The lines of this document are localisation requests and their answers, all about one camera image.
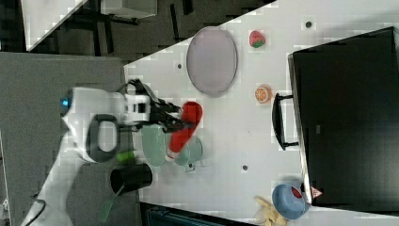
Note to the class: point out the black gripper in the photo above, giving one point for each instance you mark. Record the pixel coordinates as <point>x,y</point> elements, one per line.
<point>142,106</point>

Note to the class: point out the red ketchup bottle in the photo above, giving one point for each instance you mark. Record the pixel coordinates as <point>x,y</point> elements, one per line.
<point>192,114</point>

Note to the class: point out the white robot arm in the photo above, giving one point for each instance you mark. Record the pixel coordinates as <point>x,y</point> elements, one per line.
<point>93,118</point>

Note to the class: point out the black toaster oven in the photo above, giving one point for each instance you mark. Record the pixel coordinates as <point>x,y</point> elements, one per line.
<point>346,104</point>

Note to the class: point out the green oval colander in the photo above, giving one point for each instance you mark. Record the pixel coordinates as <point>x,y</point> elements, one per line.
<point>154,144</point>

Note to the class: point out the green mug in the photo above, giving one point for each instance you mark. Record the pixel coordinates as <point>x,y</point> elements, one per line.
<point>190,154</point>

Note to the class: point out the green marker pen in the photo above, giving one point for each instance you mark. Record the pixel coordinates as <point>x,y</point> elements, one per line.
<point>124,157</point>

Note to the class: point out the purple round plate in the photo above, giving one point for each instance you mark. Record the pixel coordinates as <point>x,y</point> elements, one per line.
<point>211,61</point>

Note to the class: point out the black cylindrical container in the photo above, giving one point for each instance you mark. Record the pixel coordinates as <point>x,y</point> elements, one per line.
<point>130,178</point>

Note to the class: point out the toy orange half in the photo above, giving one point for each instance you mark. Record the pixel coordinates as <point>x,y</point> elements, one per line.
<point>263,94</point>

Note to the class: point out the toy strawberry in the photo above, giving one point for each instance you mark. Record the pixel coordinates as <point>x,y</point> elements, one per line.
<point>256,39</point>

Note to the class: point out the toy peeled banana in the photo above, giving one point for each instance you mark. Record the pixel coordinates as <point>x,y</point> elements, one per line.
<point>271,215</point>

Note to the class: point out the blue cup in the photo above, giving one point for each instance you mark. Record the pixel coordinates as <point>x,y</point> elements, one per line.
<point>287,204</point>

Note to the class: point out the small red fruit in cup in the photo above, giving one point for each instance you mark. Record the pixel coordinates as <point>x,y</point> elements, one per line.
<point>296,193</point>

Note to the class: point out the white side table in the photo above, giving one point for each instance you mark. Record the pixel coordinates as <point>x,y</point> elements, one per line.
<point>42,17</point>

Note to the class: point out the blue metal frame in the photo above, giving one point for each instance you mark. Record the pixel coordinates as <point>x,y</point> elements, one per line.
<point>157,215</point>

